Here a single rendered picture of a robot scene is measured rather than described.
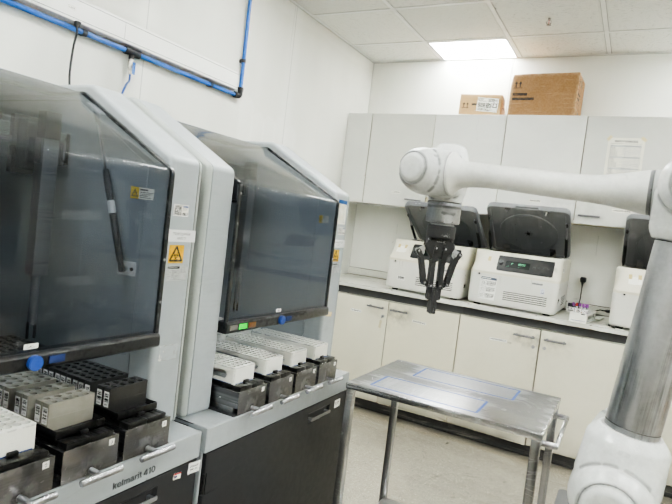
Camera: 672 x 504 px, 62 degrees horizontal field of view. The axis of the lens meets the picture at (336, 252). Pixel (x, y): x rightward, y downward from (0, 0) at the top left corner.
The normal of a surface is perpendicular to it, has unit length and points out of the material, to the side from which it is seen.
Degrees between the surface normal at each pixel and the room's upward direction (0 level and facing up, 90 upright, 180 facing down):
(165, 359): 90
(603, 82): 90
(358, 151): 90
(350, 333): 90
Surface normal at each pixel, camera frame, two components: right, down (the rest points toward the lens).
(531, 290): -0.47, -0.01
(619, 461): -0.50, -0.25
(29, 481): 0.87, 0.13
